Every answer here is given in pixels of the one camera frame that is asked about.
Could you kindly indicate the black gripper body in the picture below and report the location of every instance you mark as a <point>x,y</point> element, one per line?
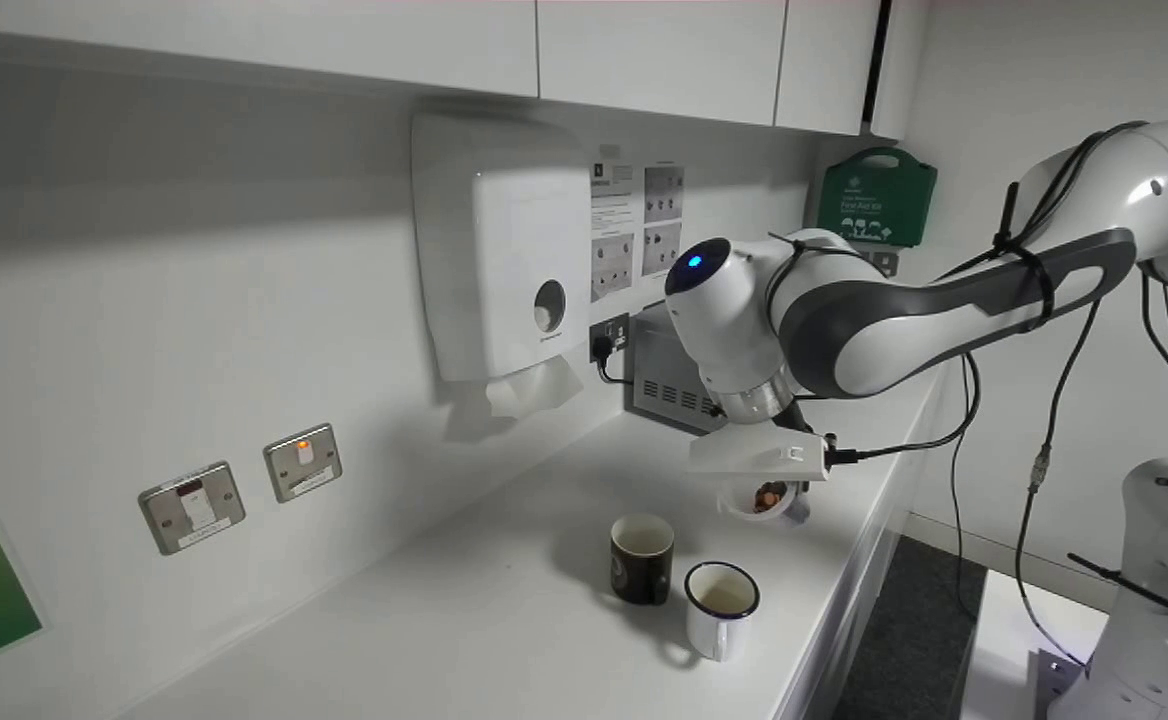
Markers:
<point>797,500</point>

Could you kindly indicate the colourless plastic cup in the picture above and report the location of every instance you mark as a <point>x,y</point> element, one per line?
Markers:
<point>751,496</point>

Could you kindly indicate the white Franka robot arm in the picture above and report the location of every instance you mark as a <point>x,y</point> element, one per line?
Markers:
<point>905,314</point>

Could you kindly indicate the white robot base table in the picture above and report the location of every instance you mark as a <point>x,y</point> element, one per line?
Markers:
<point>1011,632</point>

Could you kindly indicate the white lower cabinet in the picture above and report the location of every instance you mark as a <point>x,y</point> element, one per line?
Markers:
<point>840,625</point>

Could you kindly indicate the white cabinet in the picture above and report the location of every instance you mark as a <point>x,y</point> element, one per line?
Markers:
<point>840,625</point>
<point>344,41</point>

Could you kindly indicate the white enamel mug dark rim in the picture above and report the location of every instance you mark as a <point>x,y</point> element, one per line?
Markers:
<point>720,622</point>

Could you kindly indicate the black mug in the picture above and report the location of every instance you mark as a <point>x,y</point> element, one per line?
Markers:
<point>643,563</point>

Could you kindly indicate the silver microwave oven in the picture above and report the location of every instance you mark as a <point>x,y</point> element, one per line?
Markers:
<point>666,382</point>

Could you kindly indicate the white paper towel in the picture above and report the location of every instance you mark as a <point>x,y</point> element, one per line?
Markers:
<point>518,401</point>

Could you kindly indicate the green first aid box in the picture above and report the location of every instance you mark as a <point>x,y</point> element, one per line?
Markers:
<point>875,197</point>

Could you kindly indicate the white sheet with photos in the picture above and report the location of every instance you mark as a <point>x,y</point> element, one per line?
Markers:
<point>661,213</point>

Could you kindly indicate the white sheet with logo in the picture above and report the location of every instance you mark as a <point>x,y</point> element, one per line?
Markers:
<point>614,227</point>

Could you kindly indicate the white paper towel dispenser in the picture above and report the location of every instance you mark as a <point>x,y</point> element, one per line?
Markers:
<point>518,267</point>

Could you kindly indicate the white upper cabinet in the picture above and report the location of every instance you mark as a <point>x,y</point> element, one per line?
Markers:
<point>344,41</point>

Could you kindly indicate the wall socket with black plug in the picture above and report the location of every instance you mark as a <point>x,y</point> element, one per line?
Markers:
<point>880,263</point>

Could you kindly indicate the silver wall switch socket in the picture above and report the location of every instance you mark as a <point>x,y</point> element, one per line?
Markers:
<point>302,463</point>
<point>193,506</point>

